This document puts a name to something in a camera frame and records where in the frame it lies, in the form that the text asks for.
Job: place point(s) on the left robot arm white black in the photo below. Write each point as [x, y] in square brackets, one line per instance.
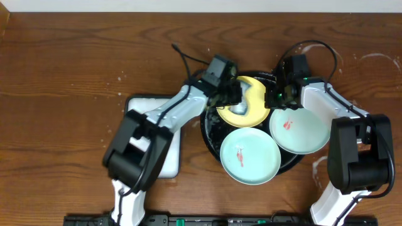
[137, 152]

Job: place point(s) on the mint plate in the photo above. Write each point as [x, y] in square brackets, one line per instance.
[298, 131]
[250, 156]

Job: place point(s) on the green yellow sponge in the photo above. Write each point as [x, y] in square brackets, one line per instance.
[241, 108]

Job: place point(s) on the mint plate front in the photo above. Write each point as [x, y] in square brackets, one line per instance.
[250, 156]

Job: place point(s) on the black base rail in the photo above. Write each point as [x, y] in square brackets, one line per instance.
[158, 218]

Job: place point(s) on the black rectangular soap tray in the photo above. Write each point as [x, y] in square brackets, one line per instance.
[143, 104]

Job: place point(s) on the yellow plate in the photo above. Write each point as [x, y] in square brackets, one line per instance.
[256, 111]

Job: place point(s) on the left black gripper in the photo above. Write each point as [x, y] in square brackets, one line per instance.
[230, 95]

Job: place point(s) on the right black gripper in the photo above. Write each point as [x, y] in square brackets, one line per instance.
[270, 102]

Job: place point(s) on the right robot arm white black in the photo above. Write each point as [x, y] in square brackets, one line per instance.
[360, 161]

